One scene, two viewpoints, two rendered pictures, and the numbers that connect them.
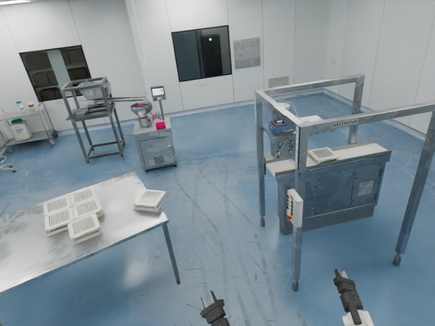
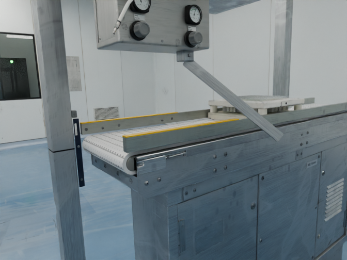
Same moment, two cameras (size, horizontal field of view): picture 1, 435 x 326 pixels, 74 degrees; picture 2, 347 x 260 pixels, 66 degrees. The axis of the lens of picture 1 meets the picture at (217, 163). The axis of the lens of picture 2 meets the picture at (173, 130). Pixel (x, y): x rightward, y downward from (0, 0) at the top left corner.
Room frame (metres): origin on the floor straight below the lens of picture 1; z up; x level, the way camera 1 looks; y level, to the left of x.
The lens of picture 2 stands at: (2.01, -0.41, 1.05)
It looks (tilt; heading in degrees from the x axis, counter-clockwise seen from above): 10 degrees down; 332
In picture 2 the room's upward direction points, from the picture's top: 2 degrees counter-clockwise
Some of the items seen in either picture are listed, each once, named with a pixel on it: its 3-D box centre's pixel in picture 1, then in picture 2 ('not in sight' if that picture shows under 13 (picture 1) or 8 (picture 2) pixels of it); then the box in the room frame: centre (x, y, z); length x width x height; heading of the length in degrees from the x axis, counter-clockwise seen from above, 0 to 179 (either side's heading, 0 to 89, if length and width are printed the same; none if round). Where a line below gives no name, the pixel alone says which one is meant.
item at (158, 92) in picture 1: (160, 103); not in sight; (4.98, 0.87, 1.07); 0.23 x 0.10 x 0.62; 99
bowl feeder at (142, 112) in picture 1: (147, 114); not in sight; (4.85, 1.11, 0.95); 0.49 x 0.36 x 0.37; 99
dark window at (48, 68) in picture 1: (59, 74); not in sight; (7.04, 3.38, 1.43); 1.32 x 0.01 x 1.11; 99
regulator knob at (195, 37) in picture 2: not in sight; (194, 35); (2.49, -0.72, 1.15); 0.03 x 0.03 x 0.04; 8
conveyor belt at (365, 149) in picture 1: (328, 160); (265, 123); (2.75, -1.22, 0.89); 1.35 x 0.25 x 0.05; 98
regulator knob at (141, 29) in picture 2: not in sight; (141, 26); (2.47, -0.60, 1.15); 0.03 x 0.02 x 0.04; 98
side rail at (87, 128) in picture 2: (321, 151); (236, 109); (2.88, -1.19, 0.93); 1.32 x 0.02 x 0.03; 98
